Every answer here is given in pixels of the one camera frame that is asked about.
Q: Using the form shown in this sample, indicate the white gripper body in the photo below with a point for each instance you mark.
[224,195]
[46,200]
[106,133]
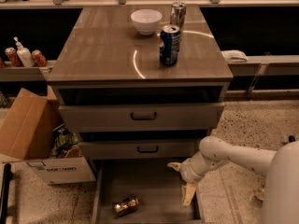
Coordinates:
[189,172]

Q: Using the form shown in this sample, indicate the folded white cloth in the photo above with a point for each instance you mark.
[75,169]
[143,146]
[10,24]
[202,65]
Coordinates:
[234,56]

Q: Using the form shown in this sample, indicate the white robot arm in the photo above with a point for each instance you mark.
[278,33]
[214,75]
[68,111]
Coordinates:
[279,168]

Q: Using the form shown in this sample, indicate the black bar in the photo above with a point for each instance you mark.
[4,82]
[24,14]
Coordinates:
[291,138]
[7,175]

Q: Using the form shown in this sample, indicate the drawer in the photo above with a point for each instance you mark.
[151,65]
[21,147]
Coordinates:
[133,118]
[140,149]
[152,182]

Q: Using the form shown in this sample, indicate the left red can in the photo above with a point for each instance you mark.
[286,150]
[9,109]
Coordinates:
[13,57]

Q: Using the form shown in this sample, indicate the black bar left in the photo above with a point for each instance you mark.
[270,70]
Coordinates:
[7,175]

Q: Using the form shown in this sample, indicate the clear glass cup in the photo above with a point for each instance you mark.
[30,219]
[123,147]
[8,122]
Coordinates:
[258,195]

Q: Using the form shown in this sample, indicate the grey drawer cabinet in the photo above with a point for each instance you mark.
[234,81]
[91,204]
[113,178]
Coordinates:
[106,61]

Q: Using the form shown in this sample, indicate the bottom drawer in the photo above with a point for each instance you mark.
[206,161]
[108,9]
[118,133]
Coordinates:
[152,182]

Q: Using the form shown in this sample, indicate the silver can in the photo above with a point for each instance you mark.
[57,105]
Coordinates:
[177,14]

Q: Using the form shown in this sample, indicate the blue pepsi can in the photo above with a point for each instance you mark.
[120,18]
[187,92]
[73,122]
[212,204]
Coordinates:
[169,44]

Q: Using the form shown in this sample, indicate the black bar right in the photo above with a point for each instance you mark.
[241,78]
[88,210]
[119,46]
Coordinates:
[291,138]

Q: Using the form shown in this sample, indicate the red can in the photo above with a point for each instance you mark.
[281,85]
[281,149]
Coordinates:
[39,58]
[13,57]

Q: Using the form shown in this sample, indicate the snack bags in box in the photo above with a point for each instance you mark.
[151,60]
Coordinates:
[65,144]

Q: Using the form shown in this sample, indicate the white soap bottle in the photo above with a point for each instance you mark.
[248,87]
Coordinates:
[24,54]

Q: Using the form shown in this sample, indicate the right red can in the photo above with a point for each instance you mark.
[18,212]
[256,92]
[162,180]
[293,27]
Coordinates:
[39,58]

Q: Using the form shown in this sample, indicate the top drawer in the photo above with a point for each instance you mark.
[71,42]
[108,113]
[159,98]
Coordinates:
[133,118]

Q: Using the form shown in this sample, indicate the white bowl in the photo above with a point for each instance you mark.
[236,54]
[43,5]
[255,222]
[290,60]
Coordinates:
[146,21]

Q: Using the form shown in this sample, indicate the middle drawer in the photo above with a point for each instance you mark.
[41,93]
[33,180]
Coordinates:
[140,149]

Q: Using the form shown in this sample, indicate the cardboard box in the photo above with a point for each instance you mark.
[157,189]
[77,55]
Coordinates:
[27,134]

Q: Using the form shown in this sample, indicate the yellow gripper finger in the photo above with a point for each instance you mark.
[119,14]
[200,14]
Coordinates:
[188,192]
[174,165]

